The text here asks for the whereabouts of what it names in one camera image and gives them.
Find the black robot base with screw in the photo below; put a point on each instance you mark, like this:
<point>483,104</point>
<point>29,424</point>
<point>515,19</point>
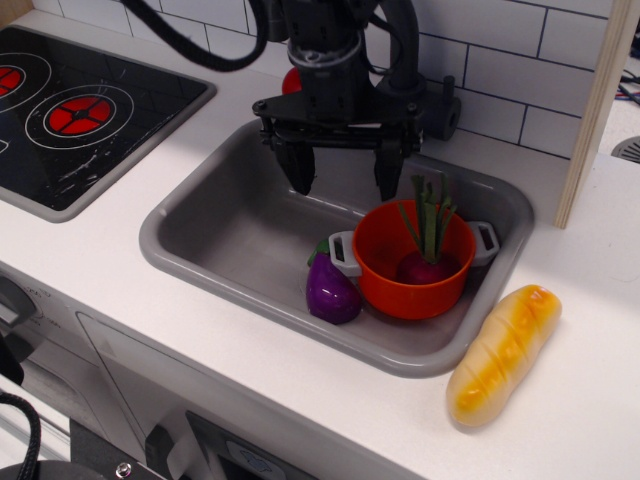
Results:
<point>90,457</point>

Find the white toy oven front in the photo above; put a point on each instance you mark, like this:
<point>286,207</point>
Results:
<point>46,344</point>

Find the red toy tomato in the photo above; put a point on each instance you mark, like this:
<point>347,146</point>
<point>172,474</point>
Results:
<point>291,82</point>

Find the round metal vent grille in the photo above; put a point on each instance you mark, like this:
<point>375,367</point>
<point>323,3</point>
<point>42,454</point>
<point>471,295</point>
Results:
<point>628,149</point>

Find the toy bread loaf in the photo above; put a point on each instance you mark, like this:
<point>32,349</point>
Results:
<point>500,357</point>

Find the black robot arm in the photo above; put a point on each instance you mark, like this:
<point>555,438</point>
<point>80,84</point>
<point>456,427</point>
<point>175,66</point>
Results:
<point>360,88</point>

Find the dark grey toy faucet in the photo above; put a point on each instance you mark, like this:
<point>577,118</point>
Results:
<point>440,111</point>

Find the purple toy beet green stems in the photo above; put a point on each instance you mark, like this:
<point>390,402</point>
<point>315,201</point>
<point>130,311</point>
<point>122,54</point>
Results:
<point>426,240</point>

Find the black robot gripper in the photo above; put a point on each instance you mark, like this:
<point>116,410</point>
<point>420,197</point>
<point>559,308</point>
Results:
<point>341,50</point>

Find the purple toy eggplant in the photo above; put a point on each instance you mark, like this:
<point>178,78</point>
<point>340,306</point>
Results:
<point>330,295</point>

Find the light wooden side panel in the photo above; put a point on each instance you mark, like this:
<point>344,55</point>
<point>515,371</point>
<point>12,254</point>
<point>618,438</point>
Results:
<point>618,36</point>

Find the grey plastic sink basin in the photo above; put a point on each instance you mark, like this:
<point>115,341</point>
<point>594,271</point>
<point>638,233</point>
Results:
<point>237,229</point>

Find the black toy stovetop red burners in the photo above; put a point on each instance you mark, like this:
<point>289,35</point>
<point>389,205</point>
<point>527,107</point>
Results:
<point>75,119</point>

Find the orange toy pot grey handles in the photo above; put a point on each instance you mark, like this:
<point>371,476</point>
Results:
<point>382,256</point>

